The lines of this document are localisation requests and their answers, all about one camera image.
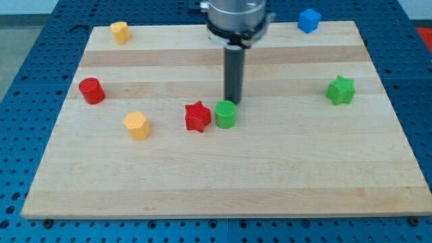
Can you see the wooden board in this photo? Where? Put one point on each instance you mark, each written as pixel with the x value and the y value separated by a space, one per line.
pixel 292 153

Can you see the green cylinder block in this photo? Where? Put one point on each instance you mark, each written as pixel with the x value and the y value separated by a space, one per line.
pixel 225 114

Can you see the yellow heart block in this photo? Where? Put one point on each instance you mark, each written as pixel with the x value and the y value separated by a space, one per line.
pixel 120 32

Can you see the yellow hexagon block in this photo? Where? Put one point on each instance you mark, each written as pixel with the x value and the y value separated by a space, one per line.
pixel 137 125

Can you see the red star block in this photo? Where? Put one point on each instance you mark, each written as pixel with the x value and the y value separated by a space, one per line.
pixel 197 116

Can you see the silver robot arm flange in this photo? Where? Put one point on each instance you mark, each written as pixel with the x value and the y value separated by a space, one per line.
pixel 236 24

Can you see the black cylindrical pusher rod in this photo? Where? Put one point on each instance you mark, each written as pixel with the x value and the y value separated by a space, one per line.
pixel 233 74

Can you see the red cylinder block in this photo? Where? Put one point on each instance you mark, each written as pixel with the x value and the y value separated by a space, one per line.
pixel 91 90

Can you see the blue cube block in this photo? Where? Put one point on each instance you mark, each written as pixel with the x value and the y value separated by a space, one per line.
pixel 309 20

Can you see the green star block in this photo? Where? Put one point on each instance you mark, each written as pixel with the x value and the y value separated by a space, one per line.
pixel 341 90

